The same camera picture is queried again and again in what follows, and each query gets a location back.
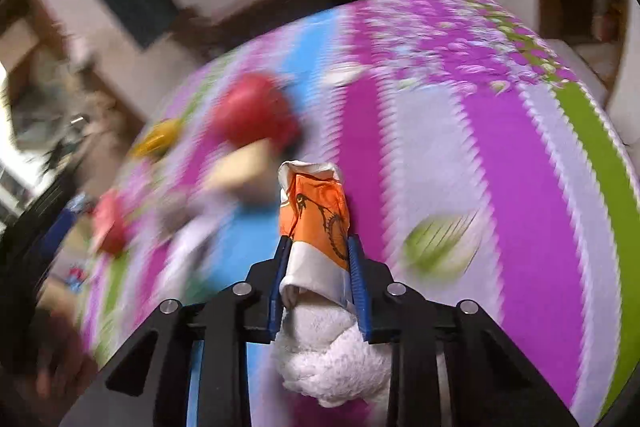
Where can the striped floral tablecloth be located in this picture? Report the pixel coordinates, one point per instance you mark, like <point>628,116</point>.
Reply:
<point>500,157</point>

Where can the crushed orange white carton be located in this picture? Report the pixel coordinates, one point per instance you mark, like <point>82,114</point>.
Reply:
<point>315,217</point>

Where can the white cloth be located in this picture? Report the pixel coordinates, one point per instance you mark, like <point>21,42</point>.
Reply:
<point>327,357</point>

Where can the yellow snack wrapper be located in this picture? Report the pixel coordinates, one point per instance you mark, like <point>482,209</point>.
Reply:
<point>157,139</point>

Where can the pink drink carton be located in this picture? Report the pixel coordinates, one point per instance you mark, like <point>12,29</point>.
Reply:
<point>112,224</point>

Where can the yellow sponge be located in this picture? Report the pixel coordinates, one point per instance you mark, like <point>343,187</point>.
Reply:
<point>240,167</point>

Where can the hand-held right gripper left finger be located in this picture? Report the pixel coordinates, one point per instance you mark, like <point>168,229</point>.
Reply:
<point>277,297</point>

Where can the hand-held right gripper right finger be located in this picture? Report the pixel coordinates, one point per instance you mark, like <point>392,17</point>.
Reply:
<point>361,297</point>

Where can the red and white box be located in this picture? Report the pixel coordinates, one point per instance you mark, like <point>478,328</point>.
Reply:
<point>255,112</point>

